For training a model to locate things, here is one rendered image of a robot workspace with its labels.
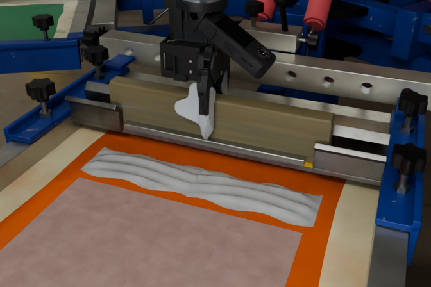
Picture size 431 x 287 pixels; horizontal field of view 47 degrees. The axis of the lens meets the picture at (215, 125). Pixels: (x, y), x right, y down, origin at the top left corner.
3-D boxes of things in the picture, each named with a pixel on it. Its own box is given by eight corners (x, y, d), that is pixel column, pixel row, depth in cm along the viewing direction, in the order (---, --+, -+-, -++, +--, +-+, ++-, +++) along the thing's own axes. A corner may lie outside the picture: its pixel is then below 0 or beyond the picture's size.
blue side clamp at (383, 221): (410, 266, 60) (422, 222, 56) (367, 255, 61) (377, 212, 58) (416, 145, 84) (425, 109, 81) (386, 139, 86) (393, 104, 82)
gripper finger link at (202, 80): (204, 107, 74) (208, 51, 71) (215, 109, 74) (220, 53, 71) (192, 116, 70) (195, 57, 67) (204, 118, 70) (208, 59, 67)
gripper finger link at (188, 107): (178, 132, 77) (180, 75, 74) (213, 139, 75) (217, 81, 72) (169, 139, 74) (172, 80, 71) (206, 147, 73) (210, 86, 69)
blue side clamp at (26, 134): (37, 172, 77) (29, 134, 74) (11, 165, 79) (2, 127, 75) (131, 93, 102) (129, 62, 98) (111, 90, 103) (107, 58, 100)
